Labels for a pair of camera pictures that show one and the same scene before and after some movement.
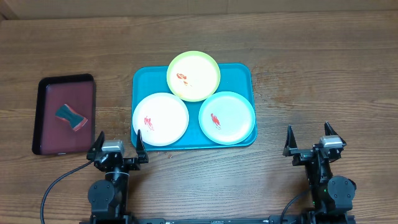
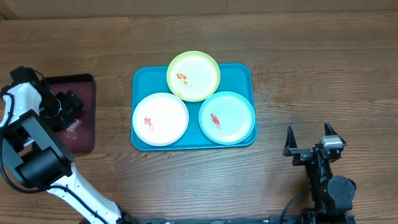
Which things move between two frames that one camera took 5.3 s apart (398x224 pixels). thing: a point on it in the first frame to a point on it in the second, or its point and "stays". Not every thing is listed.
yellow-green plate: (193, 76) stays
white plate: (161, 118) stays
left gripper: (129, 163) to (70, 102)
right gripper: (302, 154) stays
